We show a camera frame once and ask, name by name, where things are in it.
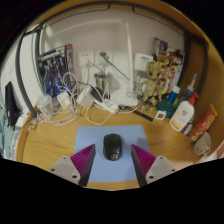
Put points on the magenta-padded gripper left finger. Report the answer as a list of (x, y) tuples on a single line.
[(65, 166)]

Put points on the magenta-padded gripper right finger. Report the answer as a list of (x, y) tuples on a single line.
[(159, 166)]

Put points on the black computer mouse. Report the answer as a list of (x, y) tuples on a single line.
[(112, 146)]

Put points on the light blue mouse pad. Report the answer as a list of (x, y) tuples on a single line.
[(86, 136)]

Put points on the small white holder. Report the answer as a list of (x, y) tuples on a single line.
[(202, 145)]

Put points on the black flat stick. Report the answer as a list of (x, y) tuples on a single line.
[(143, 115)]

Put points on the white pump lotion bottle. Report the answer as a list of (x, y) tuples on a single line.
[(182, 115)]

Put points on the dark green round container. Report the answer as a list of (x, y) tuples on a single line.
[(165, 108)]

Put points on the red tube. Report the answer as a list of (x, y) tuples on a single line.
[(203, 123)]

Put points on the teal cloth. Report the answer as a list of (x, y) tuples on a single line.
[(5, 133)]

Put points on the tall white charger block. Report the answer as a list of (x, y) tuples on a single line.
[(85, 97)]

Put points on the dark bottle with white nozzle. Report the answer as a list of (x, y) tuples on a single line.
[(187, 93)]

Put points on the black charger block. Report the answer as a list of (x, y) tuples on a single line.
[(97, 94)]

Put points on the black bag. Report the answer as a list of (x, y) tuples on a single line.
[(11, 105)]

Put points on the brown tree-like toy figure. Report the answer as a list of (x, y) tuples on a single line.
[(154, 83)]

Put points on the steel cup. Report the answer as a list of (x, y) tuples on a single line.
[(103, 83)]

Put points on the blue robot model kit box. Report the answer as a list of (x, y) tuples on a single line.
[(53, 71)]

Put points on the wooden desk hutch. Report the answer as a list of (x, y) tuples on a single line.
[(213, 73)]

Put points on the small white square frame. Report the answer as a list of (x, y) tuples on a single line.
[(160, 115)]

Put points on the grey metal desk frame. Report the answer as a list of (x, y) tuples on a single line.
[(20, 76)]

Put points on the white wall box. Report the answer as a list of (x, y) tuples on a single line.
[(143, 61)]

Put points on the white wall socket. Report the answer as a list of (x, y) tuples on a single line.
[(108, 61), (85, 59)]

